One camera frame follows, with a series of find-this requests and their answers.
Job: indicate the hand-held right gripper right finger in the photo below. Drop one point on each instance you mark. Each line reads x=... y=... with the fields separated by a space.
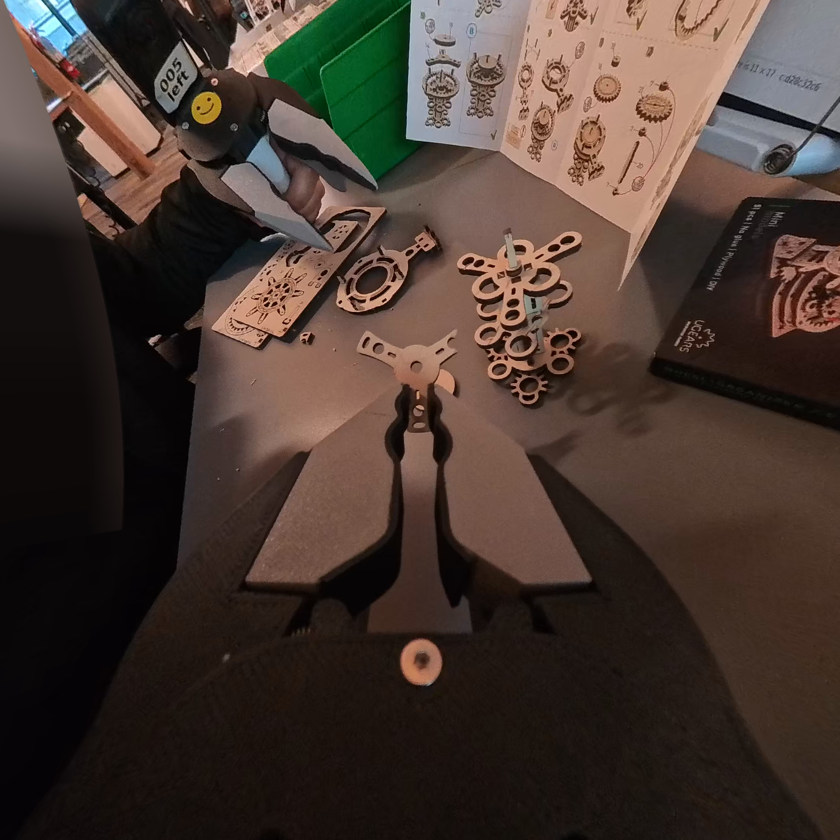
x=512 y=518

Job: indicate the round wooden frame part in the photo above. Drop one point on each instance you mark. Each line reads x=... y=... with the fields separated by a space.
x=415 y=248

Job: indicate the wooden sheet with ship wheel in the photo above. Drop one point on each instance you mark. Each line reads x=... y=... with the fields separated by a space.
x=289 y=328

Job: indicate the white cardboard box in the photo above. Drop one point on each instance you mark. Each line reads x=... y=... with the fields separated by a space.
x=787 y=39

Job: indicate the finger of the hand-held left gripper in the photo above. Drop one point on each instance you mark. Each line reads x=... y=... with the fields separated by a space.
x=315 y=138
x=262 y=197

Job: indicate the folded paper instruction sheet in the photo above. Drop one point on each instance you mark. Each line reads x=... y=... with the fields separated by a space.
x=656 y=190

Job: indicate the green plastic bin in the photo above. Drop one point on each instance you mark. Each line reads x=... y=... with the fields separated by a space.
x=367 y=98

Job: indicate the person's left forearm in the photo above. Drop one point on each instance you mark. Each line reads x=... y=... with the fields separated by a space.
x=184 y=236

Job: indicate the person's left hand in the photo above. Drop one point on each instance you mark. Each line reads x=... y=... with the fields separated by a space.
x=305 y=193

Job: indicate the pale plastic case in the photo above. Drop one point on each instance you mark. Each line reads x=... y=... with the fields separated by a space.
x=741 y=141

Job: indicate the black product box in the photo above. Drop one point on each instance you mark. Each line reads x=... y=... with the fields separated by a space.
x=735 y=295

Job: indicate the person's black clothed body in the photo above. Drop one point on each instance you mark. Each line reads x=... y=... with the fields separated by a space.
x=79 y=656

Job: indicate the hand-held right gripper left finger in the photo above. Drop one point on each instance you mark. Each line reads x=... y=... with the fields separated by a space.
x=328 y=518

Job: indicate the round wooden disc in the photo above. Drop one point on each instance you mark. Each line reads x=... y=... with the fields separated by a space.
x=449 y=386

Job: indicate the wooden table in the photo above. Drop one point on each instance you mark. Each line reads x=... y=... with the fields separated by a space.
x=72 y=92

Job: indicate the three-arm wooden part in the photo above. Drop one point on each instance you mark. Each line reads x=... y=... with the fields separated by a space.
x=403 y=367

